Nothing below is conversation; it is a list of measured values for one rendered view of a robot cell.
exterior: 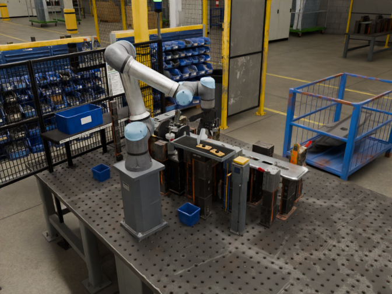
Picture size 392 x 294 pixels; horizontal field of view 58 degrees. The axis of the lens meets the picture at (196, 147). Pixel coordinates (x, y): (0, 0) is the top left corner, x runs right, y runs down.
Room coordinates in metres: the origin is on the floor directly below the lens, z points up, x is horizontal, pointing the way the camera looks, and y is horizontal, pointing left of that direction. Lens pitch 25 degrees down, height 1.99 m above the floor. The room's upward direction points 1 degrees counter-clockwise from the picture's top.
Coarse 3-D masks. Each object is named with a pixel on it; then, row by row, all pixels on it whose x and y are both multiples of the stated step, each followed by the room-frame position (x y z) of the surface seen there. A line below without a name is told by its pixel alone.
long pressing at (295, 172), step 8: (192, 136) 2.35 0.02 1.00; (224, 144) 2.21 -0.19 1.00; (248, 152) 2.07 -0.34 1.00; (256, 160) 1.95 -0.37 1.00; (264, 160) 1.95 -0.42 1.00; (272, 160) 1.95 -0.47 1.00; (280, 160) 1.95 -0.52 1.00; (256, 168) 1.87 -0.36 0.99; (264, 168) 1.85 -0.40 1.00; (280, 168) 1.85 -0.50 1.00; (288, 168) 1.85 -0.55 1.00; (296, 168) 1.85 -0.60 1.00; (304, 168) 1.85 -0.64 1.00; (280, 176) 1.77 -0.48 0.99; (288, 176) 1.75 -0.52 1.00; (296, 176) 1.75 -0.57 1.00
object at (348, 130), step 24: (312, 96) 3.60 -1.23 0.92; (288, 120) 3.79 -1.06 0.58; (336, 120) 4.53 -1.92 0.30; (360, 120) 3.95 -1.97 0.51; (288, 144) 3.78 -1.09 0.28; (312, 144) 3.79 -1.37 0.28; (336, 144) 3.58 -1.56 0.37; (360, 144) 4.03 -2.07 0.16; (384, 144) 4.02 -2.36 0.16; (336, 168) 3.40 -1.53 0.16
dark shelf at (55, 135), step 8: (120, 112) 2.82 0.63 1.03; (104, 120) 2.63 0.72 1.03; (120, 120) 2.65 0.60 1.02; (88, 128) 2.45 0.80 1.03; (96, 128) 2.47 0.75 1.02; (48, 136) 2.31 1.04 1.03; (56, 136) 2.30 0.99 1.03; (64, 136) 2.30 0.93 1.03; (72, 136) 2.32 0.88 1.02; (56, 144) 2.23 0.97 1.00
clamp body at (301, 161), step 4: (300, 148) 2.00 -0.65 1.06; (304, 148) 2.00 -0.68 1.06; (300, 152) 1.94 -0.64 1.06; (304, 152) 1.98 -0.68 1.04; (300, 156) 1.93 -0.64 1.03; (304, 156) 2.00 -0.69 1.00; (300, 160) 1.94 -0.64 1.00; (304, 160) 1.99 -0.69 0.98; (300, 164) 1.94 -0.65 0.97; (304, 164) 2.00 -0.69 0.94; (300, 180) 2.00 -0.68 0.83; (296, 184) 1.94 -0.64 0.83; (300, 184) 1.98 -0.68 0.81; (296, 188) 1.93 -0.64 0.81; (300, 188) 1.99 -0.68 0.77; (296, 192) 1.94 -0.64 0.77; (300, 192) 1.99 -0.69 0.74; (296, 196) 1.94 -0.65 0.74; (300, 196) 1.99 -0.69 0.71; (296, 200) 1.94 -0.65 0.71
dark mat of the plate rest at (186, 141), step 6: (180, 138) 1.94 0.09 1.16; (186, 138) 1.94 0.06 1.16; (192, 138) 1.94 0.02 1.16; (180, 144) 1.86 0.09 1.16; (186, 144) 1.86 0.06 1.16; (192, 144) 1.86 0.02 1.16; (204, 144) 1.85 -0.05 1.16; (210, 144) 1.85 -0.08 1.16; (198, 150) 1.77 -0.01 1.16; (204, 150) 1.77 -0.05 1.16; (222, 150) 1.76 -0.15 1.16; (228, 150) 1.76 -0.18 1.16; (216, 156) 1.69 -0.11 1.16; (222, 156) 1.69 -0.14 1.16
